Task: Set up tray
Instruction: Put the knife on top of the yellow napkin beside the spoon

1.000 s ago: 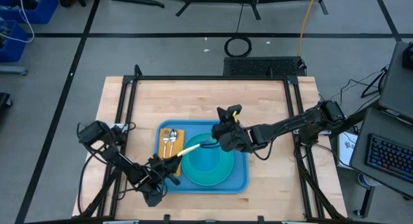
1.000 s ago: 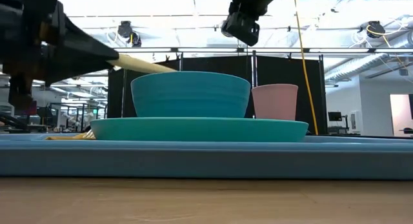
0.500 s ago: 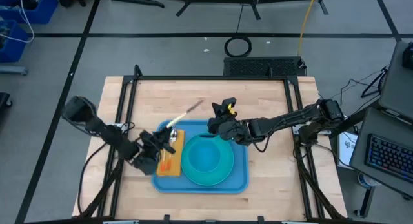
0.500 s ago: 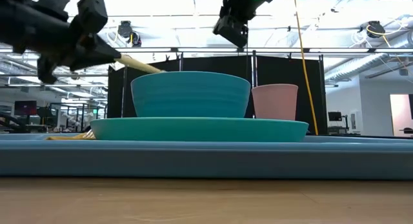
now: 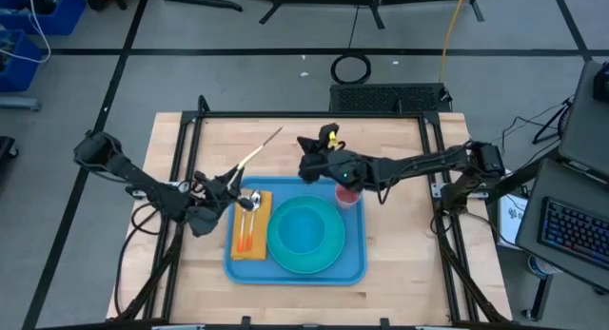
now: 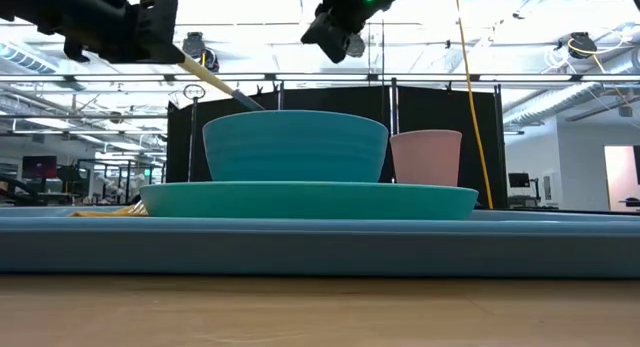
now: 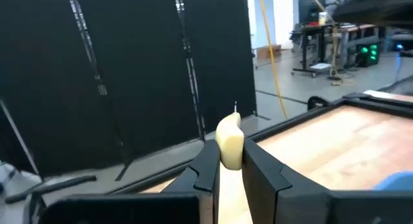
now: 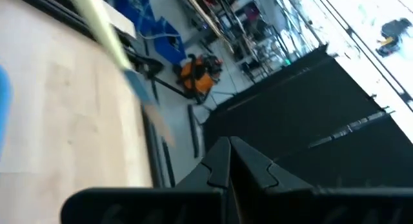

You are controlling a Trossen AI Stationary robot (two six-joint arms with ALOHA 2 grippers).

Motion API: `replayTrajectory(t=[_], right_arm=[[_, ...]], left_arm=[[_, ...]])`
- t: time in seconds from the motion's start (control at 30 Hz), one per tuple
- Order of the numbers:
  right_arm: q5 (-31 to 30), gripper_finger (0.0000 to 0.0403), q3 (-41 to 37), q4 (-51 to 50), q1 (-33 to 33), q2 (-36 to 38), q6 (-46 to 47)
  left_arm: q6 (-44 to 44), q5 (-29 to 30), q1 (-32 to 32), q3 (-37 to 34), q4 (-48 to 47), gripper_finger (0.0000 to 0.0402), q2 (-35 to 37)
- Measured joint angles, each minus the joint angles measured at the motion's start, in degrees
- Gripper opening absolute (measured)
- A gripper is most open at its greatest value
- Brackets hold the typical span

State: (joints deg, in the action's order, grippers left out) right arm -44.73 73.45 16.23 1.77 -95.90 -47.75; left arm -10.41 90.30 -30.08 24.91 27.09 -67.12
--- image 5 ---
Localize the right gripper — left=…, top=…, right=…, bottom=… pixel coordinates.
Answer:
left=296, top=123, right=369, bottom=189

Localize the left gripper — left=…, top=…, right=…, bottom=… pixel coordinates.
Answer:
left=194, top=169, right=256, bottom=213

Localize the spoon with orange handle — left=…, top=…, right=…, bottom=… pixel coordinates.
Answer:
left=244, top=189, right=263, bottom=253

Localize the fork with orange handle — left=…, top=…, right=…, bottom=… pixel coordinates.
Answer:
left=236, top=196, right=249, bottom=254

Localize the knife with yellow handle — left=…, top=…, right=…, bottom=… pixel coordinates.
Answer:
left=227, top=126, right=285, bottom=189

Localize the yellow-orange cloth napkin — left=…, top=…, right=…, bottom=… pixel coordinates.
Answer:
left=229, top=187, right=274, bottom=262

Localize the pink plastic cup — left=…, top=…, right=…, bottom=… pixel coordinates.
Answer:
left=333, top=183, right=363, bottom=211

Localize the blue plastic bowl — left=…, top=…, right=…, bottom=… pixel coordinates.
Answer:
left=277, top=209, right=327, bottom=257

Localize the teal plastic plate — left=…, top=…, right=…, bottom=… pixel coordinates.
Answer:
left=265, top=194, right=347, bottom=276

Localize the blue plastic tray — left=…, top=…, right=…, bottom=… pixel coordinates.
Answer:
left=223, top=175, right=369, bottom=287

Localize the white paper sheet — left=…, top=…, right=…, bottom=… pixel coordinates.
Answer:
left=498, top=167, right=530, bottom=249

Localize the grey side desk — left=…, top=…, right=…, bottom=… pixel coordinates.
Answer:
left=515, top=157, right=609, bottom=294
left=557, top=60, right=609, bottom=180

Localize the blue storage bin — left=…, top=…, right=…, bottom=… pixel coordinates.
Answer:
left=0, top=0, right=88, bottom=37
left=0, top=29, right=44, bottom=94

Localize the tape roll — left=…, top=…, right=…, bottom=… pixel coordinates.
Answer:
left=526, top=254, right=557, bottom=280

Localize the backlit keyboard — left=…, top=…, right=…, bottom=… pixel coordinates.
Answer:
left=538, top=196, right=609, bottom=270

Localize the black aluminium table frame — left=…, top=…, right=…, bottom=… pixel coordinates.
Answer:
left=112, top=94, right=514, bottom=327

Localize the coiled black cable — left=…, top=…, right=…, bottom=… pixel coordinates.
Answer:
left=330, top=52, right=373, bottom=86

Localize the yellow cable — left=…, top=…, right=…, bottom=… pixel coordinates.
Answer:
left=438, top=0, right=470, bottom=84

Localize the white cable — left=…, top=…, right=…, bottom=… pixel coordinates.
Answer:
left=0, top=0, right=52, bottom=66

